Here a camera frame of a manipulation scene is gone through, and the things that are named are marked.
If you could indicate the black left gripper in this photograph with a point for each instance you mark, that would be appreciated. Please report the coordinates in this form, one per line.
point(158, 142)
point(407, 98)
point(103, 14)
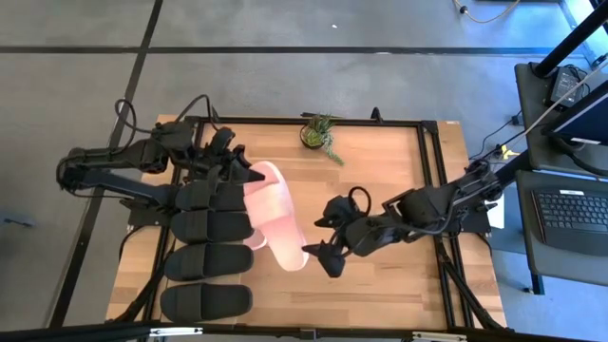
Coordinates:
point(216, 161)

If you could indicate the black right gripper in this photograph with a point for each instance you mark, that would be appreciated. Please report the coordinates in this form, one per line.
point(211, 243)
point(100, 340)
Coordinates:
point(366, 235)

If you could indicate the black slide sandal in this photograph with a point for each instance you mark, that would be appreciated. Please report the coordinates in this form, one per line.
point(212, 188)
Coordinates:
point(209, 228)
point(204, 303)
point(199, 198)
point(209, 262)

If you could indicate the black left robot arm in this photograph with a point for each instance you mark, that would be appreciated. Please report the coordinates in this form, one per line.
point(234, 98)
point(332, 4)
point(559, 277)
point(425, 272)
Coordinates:
point(133, 190)

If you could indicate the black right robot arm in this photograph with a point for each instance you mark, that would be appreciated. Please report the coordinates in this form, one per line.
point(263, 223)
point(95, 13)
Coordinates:
point(437, 204)

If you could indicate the wooden shelf with black legs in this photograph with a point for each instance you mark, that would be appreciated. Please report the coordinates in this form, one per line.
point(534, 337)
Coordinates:
point(218, 326)

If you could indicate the potted succulent plant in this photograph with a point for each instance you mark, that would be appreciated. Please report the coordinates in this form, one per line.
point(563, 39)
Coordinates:
point(313, 135)

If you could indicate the white paper sheet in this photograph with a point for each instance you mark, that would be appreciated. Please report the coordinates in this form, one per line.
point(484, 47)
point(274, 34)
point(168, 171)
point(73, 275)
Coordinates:
point(498, 216)

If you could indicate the yellow tape piece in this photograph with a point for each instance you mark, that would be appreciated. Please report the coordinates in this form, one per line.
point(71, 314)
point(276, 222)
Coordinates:
point(507, 153)

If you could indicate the black side desk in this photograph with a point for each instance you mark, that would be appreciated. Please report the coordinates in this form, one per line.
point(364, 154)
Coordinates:
point(527, 119)

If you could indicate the small black floor object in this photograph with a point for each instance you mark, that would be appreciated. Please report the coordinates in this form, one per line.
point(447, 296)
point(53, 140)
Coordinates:
point(19, 221)

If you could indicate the black keyboard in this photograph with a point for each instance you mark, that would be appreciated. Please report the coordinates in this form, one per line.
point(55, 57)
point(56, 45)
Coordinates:
point(570, 214)

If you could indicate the black power adapter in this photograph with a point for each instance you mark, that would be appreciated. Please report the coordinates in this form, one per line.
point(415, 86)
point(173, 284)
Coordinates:
point(565, 83)

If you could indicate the black computer monitor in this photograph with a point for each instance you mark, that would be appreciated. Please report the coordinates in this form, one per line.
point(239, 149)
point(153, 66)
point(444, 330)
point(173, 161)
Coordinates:
point(589, 119)

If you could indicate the black upright pole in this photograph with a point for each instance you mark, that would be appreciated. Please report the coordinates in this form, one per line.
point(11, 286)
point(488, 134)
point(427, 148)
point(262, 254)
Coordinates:
point(570, 40)

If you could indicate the black aluminium table frame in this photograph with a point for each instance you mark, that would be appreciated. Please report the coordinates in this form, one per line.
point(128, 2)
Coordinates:
point(266, 121)

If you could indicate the silver metal bracket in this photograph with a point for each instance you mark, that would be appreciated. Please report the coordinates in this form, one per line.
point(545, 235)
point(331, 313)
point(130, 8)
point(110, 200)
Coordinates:
point(176, 331)
point(439, 336)

